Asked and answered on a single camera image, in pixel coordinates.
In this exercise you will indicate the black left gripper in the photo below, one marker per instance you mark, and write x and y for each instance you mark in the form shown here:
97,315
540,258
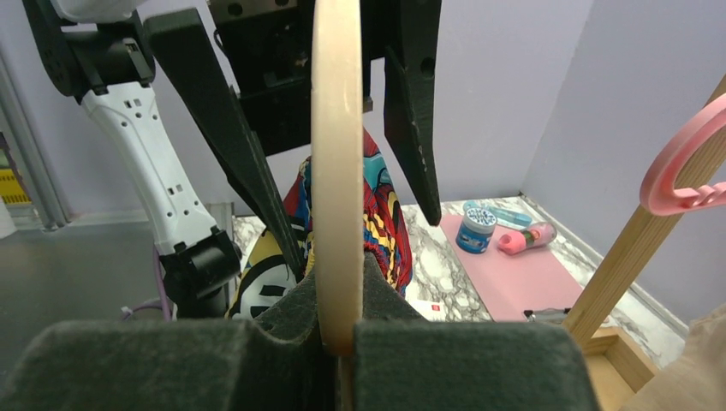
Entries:
268,45

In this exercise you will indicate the pink plastic hanger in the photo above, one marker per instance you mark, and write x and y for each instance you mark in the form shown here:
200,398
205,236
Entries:
658,193

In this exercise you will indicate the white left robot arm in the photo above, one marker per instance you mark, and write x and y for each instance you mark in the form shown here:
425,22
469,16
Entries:
97,52

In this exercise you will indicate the overhead metal frame equipment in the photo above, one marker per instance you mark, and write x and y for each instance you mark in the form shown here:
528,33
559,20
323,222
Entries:
21,144

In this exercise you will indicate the light blue flat case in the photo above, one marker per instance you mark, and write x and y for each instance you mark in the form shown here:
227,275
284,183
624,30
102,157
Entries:
506,218

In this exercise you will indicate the cream plastic hanger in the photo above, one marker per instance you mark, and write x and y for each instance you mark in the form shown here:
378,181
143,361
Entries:
336,120

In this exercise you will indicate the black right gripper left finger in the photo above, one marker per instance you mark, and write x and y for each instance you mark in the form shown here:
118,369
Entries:
275,362

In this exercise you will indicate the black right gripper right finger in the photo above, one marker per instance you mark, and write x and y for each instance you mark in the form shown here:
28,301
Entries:
405,362

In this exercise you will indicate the pink clipboard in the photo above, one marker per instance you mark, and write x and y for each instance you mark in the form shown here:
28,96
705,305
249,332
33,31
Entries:
534,280

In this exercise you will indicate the pink glue stick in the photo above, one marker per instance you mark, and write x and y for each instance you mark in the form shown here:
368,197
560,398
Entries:
534,236

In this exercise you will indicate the comic print shorts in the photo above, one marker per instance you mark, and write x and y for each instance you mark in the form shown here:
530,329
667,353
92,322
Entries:
335,233

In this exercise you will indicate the blue lidded jar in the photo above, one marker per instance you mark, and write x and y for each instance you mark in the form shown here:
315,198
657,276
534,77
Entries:
476,230

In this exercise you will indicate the beige shorts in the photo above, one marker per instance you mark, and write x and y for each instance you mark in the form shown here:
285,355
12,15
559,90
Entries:
696,379

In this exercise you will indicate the wooden clothes rack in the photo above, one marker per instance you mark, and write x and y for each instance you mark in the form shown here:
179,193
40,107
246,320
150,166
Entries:
618,367

